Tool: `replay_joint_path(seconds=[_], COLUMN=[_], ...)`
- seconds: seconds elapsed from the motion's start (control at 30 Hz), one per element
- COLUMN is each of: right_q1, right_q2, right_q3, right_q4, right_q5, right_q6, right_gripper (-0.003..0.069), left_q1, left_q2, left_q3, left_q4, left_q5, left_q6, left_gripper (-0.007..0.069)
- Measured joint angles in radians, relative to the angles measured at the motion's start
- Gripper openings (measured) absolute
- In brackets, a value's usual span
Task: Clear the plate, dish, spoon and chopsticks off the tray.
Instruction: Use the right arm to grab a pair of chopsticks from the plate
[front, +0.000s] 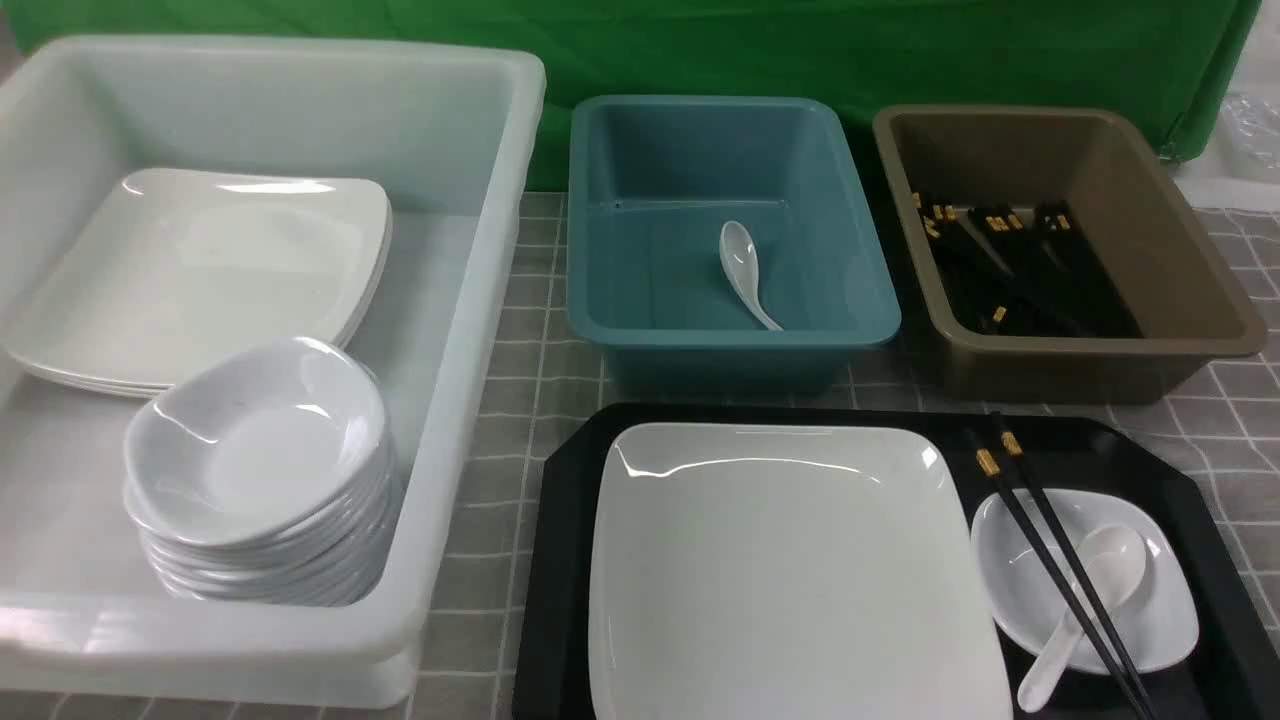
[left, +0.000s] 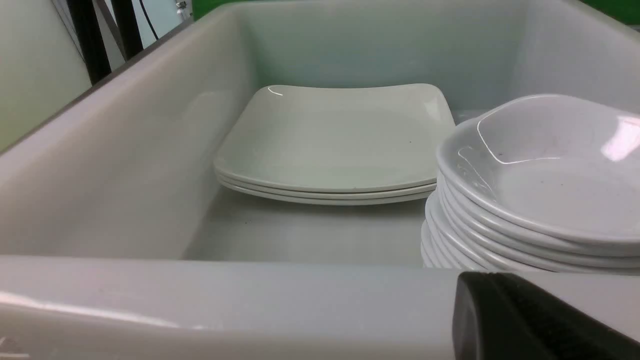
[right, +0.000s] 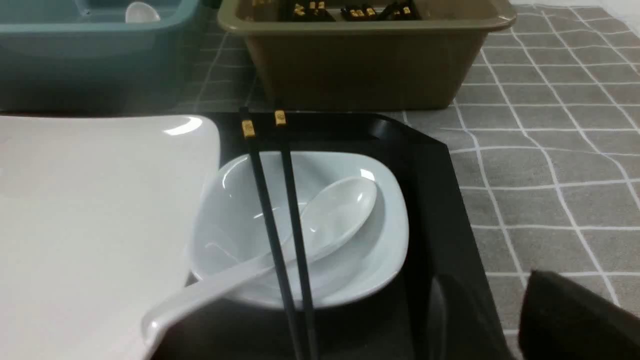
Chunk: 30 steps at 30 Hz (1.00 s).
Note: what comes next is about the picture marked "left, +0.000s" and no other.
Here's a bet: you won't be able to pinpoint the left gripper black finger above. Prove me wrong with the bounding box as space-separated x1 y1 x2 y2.
452 271 640 360

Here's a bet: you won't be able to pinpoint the bottom stacked square plate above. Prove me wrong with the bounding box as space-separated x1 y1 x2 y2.
218 180 434 207

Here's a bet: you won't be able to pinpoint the stacked square plate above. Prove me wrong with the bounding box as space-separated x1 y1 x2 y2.
213 83 455 193
216 174 437 199
218 180 434 207

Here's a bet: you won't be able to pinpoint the top stacked square plate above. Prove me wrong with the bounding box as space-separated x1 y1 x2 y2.
213 83 455 193

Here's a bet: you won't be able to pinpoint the middle stacked square plate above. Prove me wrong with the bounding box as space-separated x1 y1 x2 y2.
216 174 437 199

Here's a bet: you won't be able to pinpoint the stack of white bowls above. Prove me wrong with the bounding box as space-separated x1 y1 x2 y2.
421 170 640 275

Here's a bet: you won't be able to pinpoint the large white plastic bin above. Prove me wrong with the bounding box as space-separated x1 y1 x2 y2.
1 0 639 360

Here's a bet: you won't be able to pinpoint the black metal stand legs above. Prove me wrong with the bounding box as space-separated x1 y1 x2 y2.
66 0 144 85

